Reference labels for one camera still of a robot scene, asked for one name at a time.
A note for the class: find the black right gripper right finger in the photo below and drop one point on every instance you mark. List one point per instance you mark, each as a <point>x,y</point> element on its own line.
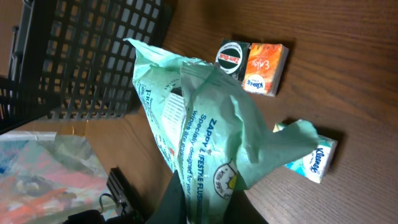
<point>241,211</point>

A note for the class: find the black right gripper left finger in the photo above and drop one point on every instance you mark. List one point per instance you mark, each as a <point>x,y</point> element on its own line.
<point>172,208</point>

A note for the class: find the teal candy wrapper bag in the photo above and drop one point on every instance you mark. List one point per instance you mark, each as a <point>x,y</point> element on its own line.
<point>209,129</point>

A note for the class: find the green tissue pack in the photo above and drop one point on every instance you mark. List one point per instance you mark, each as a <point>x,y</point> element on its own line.
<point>314,165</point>

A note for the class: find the orange juice carton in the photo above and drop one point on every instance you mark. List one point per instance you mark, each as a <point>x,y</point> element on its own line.
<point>264,68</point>

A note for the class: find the round black lidded cup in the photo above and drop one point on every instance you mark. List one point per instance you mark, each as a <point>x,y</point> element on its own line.
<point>232,57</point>

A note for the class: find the grey plastic mesh basket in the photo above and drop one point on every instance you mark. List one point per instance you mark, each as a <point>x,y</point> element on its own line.
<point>81,50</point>

